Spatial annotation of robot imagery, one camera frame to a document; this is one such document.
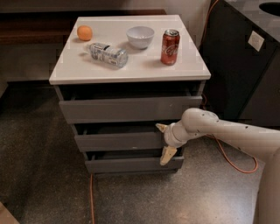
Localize clear plastic water bottle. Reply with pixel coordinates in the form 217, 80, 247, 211
87, 43, 129, 67

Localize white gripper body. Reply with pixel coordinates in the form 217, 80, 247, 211
164, 121, 190, 148

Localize dark wooden bench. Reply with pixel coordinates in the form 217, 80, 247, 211
0, 9, 166, 45

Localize orange fruit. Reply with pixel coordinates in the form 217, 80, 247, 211
77, 25, 93, 41

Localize orange extension cable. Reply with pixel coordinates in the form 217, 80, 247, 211
89, 0, 259, 224

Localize grey cabinet with white top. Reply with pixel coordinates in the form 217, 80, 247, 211
48, 15, 212, 176

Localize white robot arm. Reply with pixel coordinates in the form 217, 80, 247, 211
157, 108, 280, 224

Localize white wall outlet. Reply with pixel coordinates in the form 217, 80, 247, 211
248, 31, 264, 52

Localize white bowl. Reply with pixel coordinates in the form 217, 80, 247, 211
126, 26, 155, 49

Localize red coke can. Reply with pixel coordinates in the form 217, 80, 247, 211
161, 29, 180, 66

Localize grey top drawer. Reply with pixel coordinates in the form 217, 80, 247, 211
57, 91, 202, 124

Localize black counter cabinet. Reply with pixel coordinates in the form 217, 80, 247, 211
199, 0, 280, 127

